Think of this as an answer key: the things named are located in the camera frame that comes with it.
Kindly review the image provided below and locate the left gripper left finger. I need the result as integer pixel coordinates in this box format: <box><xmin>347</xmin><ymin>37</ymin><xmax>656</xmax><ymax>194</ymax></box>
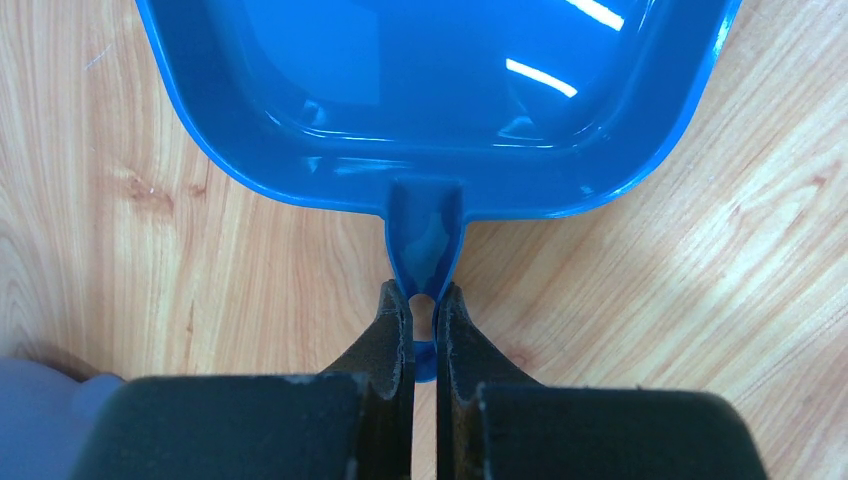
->
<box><xmin>324</xmin><ymin>280</ymin><xmax>416</xmax><ymax>479</ymax></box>

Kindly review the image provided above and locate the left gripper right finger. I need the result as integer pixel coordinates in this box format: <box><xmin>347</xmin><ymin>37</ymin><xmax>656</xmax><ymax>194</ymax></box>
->
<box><xmin>435</xmin><ymin>283</ymin><xmax>540</xmax><ymax>479</ymax></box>

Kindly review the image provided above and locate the blue plastic dustpan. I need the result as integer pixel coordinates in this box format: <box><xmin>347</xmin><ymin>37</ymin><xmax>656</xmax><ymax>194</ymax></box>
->
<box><xmin>134</xmin><ymin>0</ymin><xmax>745</xmax><ymax>384</ymax></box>

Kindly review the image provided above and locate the lavender plastic waste bin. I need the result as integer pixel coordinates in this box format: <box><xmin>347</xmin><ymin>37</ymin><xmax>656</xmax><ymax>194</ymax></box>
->
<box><xmin>1</xmin><ymin>357</ymin><xmax>124</xmax><ymax>479</ymax></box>

